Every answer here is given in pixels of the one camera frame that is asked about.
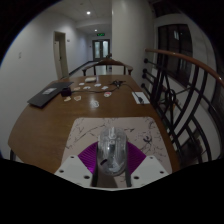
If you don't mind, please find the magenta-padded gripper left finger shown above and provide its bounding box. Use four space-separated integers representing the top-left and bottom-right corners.
54 141 100 188

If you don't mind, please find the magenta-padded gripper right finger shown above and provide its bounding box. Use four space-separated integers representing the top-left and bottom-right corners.
125 141 170 189

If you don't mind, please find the clear transparent computer mouse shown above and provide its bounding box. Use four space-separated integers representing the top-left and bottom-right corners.
96 126 129 177

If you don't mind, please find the white marble mouse pad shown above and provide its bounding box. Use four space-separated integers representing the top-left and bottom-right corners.
61 116 173 175

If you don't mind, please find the black railing with wooden handrail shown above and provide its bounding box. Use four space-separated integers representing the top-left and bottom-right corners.
141 48 224 165

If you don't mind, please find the small black box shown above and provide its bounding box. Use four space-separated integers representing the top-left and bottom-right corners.
60 87 72 98

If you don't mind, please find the black flat laptop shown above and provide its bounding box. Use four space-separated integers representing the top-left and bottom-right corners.
27 81 74 109

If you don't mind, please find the beige side door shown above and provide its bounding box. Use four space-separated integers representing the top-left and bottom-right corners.
53 31 70 80

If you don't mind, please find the glass double door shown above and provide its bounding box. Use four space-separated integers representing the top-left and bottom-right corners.
92 39 111 62

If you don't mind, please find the dark framed window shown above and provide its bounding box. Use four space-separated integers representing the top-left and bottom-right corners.
157 23 195 79

